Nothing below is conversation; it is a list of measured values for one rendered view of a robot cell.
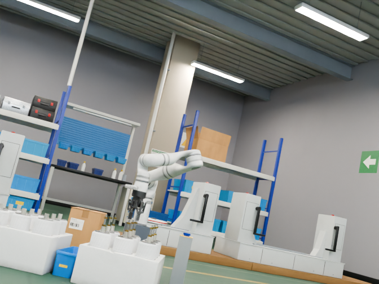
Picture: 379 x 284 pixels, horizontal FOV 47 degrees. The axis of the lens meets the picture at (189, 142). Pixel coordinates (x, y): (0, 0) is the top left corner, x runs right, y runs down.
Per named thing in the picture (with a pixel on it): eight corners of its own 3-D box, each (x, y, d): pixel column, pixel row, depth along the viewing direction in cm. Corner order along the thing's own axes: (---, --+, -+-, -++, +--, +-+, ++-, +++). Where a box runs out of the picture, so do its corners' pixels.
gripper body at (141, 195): (150, 192, 232) (146, 209, 231) (141, 190, 239) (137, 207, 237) (139, 189, 227) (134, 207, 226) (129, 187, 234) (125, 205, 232)
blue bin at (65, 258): (67, 267, 245) (73, 245, 247) (86, 271, 244) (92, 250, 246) (49, 274, 215) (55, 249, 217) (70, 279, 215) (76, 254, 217)
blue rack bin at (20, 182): (7, 186, 670) (11, 173, 674) (33, 192, 685) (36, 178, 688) (9, 187, 625) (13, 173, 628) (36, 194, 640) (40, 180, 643)
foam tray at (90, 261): (90, 272, 245) (98, 240, 248) (158, 288, 243) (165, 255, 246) (69, 282, 207) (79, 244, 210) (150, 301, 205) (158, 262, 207)
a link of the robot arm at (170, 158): (164, 148, 239) (167, 163, 237) (203, 147, 255) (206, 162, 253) (155, 153, 246) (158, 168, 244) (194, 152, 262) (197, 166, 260)
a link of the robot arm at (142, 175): (131, 179, 236) (139, 180, 229) (138, 151, 238) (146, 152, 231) (142, 182, 240) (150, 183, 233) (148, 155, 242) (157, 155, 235)
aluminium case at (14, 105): (-2, 111, 663) (2, 99, 666) (23, 119, 679) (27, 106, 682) (0, 108, 626) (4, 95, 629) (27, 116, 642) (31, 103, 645)
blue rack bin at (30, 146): (17, 152, 677) (20, 140, 680) (42, 159, 692) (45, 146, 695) (18, 151, 632) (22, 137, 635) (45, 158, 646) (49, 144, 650)
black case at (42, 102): (29, 109, 683) (32, 98, 685) (51, 115, 696) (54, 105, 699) (31, 105, 644) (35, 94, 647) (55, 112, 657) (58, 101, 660)
